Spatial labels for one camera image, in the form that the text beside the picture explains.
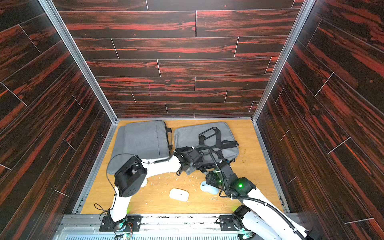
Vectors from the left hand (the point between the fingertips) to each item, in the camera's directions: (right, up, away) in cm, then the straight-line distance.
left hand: (190, 164), depth 94 cm
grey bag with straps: (+17, +14, +5) cm, 22 cm away
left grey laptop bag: (-30, +16, +5) cm, 34 cm away
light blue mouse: (+10, -11, -11) cm, 19 cm away
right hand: (+13, -4, -13) cm, 19 cm away
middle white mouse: (-6, -15, -11) cm, 20 cm away
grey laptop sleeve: (-27, +15, +4) cm, 31 cm away
